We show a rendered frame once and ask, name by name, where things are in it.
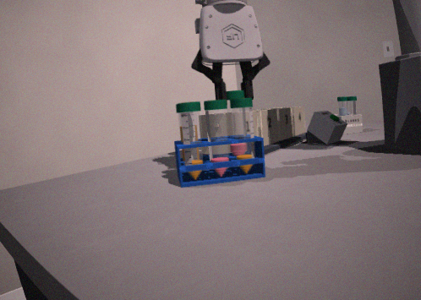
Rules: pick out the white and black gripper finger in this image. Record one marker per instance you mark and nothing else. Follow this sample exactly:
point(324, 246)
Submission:
point(215, 76)
point(249, 73)

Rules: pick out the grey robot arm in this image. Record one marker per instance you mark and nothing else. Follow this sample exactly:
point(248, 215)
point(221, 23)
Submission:
point(408, 20)

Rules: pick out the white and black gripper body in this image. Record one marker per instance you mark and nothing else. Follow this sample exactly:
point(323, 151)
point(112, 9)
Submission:
point(232, 33)

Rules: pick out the white tube rack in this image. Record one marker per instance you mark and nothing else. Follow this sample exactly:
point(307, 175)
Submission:
point(354, 123)

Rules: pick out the blue tube rack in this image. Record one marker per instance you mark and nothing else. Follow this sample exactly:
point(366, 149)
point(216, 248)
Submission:
point(232, 174)

